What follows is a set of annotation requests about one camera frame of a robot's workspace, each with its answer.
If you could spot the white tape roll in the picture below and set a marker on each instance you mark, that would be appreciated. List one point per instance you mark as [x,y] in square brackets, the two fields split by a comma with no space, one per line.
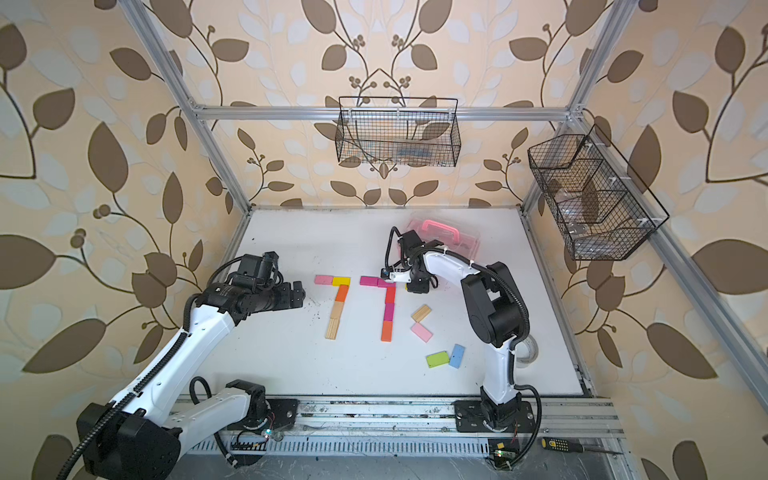
[526,352]

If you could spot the right black wire basket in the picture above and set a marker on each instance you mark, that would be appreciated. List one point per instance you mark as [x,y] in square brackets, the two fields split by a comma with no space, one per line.
[602,207]

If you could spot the light pink block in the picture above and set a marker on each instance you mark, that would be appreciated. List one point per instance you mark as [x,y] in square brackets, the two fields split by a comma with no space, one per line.
[421,332]

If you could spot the back black wire basket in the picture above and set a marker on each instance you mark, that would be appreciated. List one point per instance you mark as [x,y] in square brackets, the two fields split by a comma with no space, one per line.
[415,131]

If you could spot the green block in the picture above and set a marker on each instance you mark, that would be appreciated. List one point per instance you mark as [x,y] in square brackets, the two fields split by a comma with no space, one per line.
[438,359]

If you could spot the orange block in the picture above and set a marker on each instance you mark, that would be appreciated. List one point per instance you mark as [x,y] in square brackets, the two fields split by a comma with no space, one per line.
[342,293]
[387,330]

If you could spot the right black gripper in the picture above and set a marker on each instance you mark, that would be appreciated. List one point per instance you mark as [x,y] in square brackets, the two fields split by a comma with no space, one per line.
[423,288]

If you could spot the yellow black screwdriver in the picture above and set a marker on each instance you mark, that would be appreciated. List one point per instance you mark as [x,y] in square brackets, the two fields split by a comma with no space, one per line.
[569,446]

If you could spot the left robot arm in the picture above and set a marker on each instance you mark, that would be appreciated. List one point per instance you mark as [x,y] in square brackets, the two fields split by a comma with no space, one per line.
[135,435]

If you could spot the pink plastic storage box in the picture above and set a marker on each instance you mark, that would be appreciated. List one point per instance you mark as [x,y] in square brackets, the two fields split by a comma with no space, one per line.
[464,241]

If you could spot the magenta block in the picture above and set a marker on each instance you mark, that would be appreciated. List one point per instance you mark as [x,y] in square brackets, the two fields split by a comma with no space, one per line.
[389,312]
[383,283]
[369,281]

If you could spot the black wire basket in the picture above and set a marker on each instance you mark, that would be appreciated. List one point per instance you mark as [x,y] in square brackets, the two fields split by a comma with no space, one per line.
[602,207]
[415,131]

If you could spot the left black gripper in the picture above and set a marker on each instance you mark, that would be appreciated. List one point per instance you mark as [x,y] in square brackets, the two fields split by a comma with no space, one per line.
[285,301]

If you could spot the yellow block in row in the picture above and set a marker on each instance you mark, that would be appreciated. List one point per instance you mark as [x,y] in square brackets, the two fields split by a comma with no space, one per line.
[341,281]

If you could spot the natural wood block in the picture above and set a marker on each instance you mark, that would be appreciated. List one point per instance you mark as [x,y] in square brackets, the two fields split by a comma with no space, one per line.
[421,313]
[332,329]
[337,310]

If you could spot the pink block in row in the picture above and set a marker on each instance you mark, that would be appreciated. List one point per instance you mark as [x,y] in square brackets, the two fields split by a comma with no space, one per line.
[323,279]

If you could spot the blue block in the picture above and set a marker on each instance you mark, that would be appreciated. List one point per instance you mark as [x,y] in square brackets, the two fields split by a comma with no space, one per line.
[456,356]

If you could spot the natural wood block in pile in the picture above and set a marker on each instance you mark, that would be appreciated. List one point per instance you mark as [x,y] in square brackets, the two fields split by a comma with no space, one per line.
[421,313]

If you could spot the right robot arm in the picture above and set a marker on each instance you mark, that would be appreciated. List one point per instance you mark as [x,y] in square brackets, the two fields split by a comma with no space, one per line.
[498,316]

